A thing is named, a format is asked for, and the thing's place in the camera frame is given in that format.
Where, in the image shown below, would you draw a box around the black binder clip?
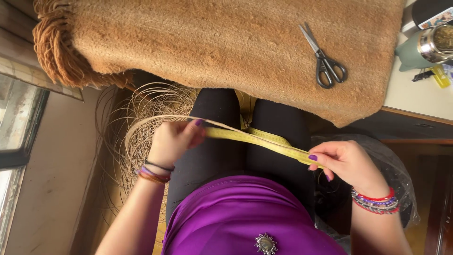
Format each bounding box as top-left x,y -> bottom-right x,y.
411,70 -> 435,83

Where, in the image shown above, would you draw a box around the red beaded right wrist bracelets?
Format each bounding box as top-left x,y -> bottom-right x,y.
351,187 -> 400,215

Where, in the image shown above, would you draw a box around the black leggings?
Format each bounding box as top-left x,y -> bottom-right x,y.
165,88 -> 316,227

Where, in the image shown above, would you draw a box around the person's left hand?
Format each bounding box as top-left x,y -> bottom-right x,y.
147,119 -> 207,168

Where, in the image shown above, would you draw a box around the coil of beige rattan strands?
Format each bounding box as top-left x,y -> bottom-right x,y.
95,82 -> 257,245

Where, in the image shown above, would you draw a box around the dark round container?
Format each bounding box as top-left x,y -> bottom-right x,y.
411,0 -> 453,30

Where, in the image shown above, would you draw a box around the wooden desk drawer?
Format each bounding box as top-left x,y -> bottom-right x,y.
348,106 -> 453,146

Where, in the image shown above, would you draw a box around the clear plastic bag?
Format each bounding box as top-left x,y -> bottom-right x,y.
311,134 -> 421,248

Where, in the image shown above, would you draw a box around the silver sun brooch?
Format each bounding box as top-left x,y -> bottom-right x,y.
254,233 -> 279,255

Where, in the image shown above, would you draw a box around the thin beige rattan strand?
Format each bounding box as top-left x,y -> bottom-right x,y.
125,115 -> 312,160

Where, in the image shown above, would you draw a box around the person's right hand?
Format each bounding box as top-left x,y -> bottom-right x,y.
307,140 -> 390,199

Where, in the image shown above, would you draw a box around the black handled scissors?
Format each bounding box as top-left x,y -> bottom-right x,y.
298,22 -> 348,89

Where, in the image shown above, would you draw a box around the yellow measuring tape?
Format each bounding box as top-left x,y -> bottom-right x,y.
205,126 -> 324,169

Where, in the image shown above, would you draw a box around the purple satin top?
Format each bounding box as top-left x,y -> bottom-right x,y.
161,175 -> 349,255

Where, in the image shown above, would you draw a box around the green steel thermos flask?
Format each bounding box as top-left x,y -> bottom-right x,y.
395,24 -> 453,72

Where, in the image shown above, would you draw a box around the left wrist bracelets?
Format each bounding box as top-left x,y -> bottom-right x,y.
135,159 -> 176,185

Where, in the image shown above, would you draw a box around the brown woolly fringed blanket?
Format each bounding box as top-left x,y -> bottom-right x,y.
33,0 -> 406,128

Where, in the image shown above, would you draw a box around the window frame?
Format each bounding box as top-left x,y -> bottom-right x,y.
0,0 -> 85,248

